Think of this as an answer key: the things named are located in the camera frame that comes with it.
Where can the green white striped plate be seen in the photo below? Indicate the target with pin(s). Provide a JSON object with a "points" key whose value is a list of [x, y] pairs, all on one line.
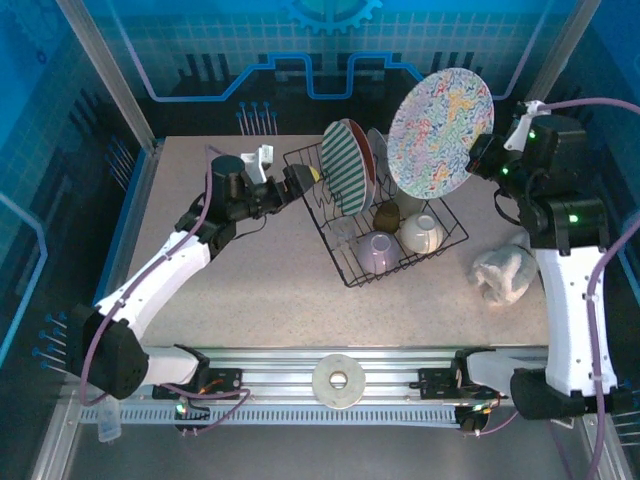
{"points": [[342, 170]]}

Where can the colourful squiggle pattern plate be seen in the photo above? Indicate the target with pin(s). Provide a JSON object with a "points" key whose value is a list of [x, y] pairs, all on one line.
{"points": [[440, 130]]}

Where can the small clear glass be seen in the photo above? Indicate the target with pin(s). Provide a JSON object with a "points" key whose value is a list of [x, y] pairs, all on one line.
{"points": [[344, 232]]}

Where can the white plate with blue rings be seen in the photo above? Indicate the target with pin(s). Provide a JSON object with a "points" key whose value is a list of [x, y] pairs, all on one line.
{"points": [[380, 150]]}

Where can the frosted pale tumbler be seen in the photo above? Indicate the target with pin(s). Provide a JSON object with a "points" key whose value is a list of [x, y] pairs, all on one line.
{"points": [[409, 206]]}

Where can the small brown cup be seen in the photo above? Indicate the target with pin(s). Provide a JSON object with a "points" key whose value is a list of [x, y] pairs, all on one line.
{"points": [[386, 217]]}

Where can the white ceramic bowl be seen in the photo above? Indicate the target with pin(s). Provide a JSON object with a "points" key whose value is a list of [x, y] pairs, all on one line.
{"points": [[421, 233]]}

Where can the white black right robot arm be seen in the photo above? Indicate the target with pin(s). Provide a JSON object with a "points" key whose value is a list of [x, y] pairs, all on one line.
{"points": [[570, 310]]}

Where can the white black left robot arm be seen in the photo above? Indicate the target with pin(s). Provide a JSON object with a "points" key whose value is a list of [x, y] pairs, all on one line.
{"points": [[150, 280]]}

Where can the white crumpled towel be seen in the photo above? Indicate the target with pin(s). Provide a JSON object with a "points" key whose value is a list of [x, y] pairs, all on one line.
{"points": [[502, 275]]}

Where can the grey round disc with hole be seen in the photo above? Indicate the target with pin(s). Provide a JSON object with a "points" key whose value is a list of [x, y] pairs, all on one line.
{"points": [[325, 382]]}

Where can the clear plastic tube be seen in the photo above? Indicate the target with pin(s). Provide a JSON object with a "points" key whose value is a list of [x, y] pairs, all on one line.
{"points": [[109, 425]]}

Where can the aluminium frame post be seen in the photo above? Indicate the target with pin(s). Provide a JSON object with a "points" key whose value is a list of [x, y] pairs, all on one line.
{"points": [[107, 75], [565, 50]]}

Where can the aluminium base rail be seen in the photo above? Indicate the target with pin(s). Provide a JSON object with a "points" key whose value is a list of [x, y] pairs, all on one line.
{"points": [[280, 367]]}

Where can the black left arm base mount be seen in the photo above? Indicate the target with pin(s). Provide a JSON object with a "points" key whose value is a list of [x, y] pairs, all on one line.
{"points": [[225, 382]]}

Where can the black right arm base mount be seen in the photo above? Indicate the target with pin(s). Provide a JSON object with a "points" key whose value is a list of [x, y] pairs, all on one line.
{"points": [[435, 382]]}

